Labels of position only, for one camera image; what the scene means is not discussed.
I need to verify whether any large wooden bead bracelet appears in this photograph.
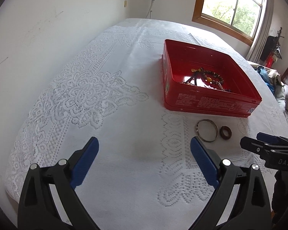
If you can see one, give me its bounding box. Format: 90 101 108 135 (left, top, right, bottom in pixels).
199 70 225 90

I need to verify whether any black cord gold pendant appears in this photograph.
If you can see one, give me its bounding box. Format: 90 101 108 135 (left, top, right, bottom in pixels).
183 67 203 86

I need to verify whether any black gloved right hand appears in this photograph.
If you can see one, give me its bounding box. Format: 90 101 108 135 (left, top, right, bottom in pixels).
271 170 288 229

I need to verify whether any pile of clothes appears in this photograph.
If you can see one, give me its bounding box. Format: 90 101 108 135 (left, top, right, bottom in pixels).
248 61 288 114

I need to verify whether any silver metal bangle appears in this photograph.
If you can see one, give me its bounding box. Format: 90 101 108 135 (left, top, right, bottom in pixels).
195 119 218 143

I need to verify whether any grey curtain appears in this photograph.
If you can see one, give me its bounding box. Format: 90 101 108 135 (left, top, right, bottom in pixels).
246 0 274 63

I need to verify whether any coat rack with clothes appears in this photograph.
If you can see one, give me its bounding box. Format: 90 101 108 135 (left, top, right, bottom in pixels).
260 27 284 68

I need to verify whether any red metal tin box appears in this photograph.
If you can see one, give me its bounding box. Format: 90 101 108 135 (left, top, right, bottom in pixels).
162 39 262 117

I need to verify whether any white lace tablecloth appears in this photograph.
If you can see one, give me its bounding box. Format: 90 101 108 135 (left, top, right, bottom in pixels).
4 19 288 229

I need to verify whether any wooden framed window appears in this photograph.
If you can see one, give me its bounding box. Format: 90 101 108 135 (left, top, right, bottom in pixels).
192 0 274 46

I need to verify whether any brown wooden ring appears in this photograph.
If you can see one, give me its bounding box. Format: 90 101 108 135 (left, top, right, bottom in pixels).
219 126 233 140

